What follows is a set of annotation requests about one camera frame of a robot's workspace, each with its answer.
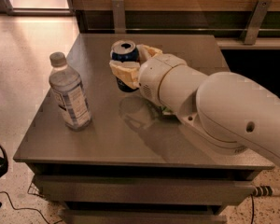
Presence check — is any left metal wall bracket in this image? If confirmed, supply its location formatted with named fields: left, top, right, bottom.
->
left=112, top=0, right=126, bottom=34

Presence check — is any green chip bag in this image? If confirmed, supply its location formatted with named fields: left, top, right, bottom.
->
left=161, top=106, right=175, bottom=116

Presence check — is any right metal wall bracket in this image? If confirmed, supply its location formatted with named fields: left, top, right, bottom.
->
left=240, top=0, right=273, bottom=45

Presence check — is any striped cable connector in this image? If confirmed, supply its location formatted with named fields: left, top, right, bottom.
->
left=252, top=186, right=280, bottom=197

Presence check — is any upper grey drawer front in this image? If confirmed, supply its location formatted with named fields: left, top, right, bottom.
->
left=35, top=175, right=253, bottom=205

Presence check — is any black floor cable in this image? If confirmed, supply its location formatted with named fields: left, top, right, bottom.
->
left=0, top=190, right=64, bottom=224

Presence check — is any grey drawer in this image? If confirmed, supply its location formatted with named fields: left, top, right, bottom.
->
left=35, top=175, right=253, bottom=205
left=58, top=209, right=227, bottom=224

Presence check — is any metal wall bracket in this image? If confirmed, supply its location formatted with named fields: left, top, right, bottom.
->
left=112, top=0, right=126, bottom=34
left=240, top=0, right=273, bottom=45

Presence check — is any clear plastic water bottle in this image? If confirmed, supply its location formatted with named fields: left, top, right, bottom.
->
left=49, top=52, right=91, bottom=131

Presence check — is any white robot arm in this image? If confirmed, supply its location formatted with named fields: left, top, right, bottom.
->
left=109, top=40, right=280, bottom=167

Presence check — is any lower grey drawer front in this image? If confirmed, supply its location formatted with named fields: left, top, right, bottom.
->
left=58, top=209, right=227, bottom=224

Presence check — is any blue pepsi can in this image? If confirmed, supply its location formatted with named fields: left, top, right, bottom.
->
left=110, top=40, right=140, bottom=92

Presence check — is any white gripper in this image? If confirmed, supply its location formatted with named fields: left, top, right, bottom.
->
left=109, top=44, right=187, bottom=105

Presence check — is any grey drawer cabinet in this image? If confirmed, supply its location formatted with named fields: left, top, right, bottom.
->
left=14, top=34, right=273, bottom=216

